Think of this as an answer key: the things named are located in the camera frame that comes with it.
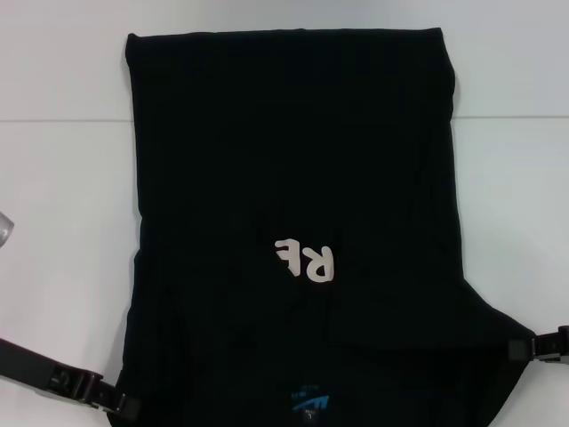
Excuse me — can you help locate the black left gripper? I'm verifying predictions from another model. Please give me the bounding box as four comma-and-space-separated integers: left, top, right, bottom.
0, 337, 141, 414

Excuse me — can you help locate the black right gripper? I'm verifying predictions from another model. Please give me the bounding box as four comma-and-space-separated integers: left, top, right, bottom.
507, 325, 569, 365

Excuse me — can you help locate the black shirt with FREE print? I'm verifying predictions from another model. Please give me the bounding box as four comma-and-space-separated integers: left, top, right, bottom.
104, 27, 537, 427

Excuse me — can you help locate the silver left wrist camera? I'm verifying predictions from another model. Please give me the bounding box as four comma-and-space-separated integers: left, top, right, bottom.
0, 212, 17, 251

